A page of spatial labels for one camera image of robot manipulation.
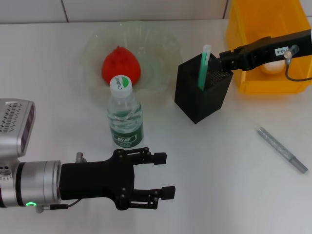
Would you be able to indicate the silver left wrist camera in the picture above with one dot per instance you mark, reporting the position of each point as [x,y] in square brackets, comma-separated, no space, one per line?
[14,126]

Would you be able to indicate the grey silver pen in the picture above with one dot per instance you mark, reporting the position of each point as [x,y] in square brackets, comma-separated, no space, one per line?
[278,146]

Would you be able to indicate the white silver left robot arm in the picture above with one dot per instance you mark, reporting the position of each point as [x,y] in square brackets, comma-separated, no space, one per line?
[36,182]

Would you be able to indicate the red-orange toy fruit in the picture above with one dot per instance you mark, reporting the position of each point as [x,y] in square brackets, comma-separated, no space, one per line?
[119,63]

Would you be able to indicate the clear wavy fruit plate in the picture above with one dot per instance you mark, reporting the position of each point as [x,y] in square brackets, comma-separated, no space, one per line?
[158,48]

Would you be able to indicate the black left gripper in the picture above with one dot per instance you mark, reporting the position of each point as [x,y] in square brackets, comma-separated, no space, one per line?
[92,180]

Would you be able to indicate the white paper ball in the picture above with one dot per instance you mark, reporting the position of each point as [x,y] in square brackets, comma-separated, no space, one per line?
[271,68]

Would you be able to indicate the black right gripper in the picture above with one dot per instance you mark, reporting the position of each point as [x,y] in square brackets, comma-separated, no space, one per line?
[265,51]

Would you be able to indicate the black mesh pen holder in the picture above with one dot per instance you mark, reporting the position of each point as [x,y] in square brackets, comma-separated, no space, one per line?
[195,104]

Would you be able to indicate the yellow plastic bin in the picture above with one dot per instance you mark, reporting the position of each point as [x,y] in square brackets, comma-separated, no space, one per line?
[256,19]

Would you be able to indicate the clear green-label water bottle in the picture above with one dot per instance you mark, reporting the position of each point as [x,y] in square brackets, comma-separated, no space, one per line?
[125,114]

